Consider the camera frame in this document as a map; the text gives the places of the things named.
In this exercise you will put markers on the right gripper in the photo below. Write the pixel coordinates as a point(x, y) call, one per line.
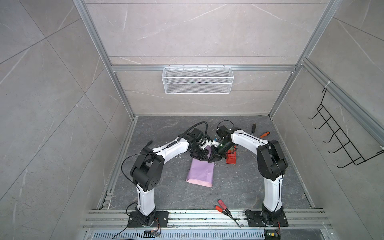
point(216, 157)

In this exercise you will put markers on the aluminium mounting rail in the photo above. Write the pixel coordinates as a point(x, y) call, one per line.
point(206, 219)

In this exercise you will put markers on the black wire hook rack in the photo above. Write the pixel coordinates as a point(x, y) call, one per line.
point(345, 144)

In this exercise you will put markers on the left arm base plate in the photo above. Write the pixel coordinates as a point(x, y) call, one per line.
point(137, 220)

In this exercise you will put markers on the pink wrapping paper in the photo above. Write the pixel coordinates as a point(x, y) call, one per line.
point(201, 173)

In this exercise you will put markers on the black handled screwdriver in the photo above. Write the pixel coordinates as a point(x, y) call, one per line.
point(253, 129)

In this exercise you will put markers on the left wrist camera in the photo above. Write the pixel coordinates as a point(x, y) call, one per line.
point(200, 138)

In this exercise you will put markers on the red tape dispenser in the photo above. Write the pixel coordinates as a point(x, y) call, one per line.
point(231, 154)

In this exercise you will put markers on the white wire mesh basket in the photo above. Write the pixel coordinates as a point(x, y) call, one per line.
point(197, 80)

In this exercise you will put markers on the orange handled screwdriver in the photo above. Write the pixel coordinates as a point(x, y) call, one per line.
point(264, 135)

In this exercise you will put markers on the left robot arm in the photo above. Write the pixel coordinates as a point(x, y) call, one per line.
point(147, 170)

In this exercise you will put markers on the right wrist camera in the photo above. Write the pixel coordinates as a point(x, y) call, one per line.
point(224, 134)

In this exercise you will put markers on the red handled screwdriver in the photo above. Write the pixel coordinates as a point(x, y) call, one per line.
point(219, 209)

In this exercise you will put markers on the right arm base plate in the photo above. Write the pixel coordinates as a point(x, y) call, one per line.
point(265, 218)

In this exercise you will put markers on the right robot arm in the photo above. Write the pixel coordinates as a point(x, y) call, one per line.
point(271, 162)

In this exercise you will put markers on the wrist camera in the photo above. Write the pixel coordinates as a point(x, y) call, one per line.
point(200, 138)
point(224, 134)

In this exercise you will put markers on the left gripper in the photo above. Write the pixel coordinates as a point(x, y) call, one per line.
point(204, 157)

